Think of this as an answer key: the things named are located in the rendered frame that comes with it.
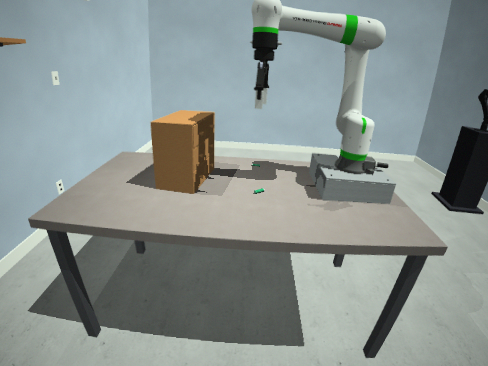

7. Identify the small wooden chest of drawers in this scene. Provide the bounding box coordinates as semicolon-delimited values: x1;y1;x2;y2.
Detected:
150;110;215;194

